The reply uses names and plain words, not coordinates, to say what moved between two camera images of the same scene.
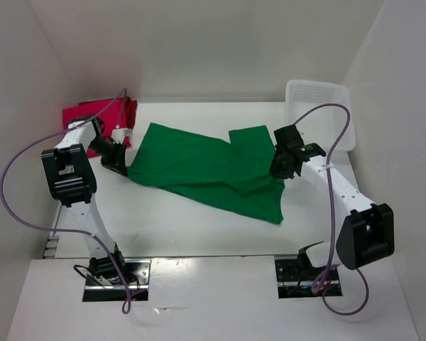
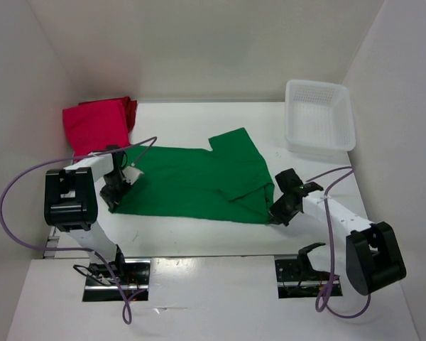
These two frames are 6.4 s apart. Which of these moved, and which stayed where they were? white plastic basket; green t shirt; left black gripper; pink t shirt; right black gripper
Moved: left black gripper; green t shirt; right black gripper
Stayed: white plastic basket; pink t shirt
